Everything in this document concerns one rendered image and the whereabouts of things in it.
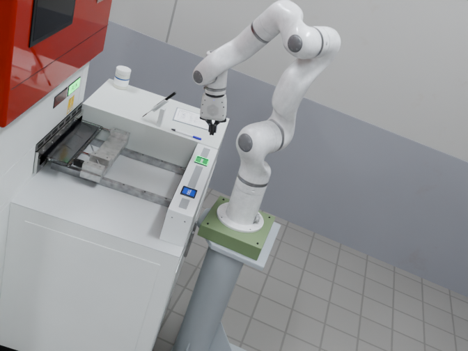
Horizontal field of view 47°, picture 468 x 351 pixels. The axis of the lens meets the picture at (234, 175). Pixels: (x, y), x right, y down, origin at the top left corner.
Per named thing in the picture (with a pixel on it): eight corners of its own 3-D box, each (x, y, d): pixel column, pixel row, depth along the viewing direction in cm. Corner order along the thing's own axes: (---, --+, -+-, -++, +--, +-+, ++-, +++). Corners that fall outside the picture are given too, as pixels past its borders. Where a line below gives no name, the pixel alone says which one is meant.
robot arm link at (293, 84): (239, 142, 197) (267, 135, 208) (262, 163, 192) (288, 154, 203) (299, 18, 169) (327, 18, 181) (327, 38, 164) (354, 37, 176)
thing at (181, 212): (159, 239, 195) (167, 209, 188) (189, 169, 243) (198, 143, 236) (183, 247, 195) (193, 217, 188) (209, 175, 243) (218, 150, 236)
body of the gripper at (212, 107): (200, 92, 205) (198, 119, 210) (226, 95, 204) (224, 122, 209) (203, 86, 211) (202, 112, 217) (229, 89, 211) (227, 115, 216)
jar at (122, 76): (111, 86, 257) (114, 68, 253) (115, 81, 263) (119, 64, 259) (125, 91, 257) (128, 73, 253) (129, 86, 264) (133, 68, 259)
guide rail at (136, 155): (76, 140, 236) (77, 134, 234) (78, 138, 237) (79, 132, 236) (185, 176, 237) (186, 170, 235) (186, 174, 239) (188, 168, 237)
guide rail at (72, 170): (50, 168, 212) (51, 161, 210) (52, 166, 214) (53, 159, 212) (170, 208, 213) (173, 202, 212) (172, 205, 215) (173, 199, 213)
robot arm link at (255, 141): (274, 183, 204) (293, 127, 193) (242, 194, 191) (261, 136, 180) (251, 167, 210) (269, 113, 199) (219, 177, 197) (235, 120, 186)
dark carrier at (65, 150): (-20, 135, 204) (-20, 134, 204) (23, 103, 234) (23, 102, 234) (67, 164, 205) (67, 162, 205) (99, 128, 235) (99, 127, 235)
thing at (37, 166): (31, 173, 201) (34, 151, 197) (76, 127, 240) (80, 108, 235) (36, 174, 201) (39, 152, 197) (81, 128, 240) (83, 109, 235)
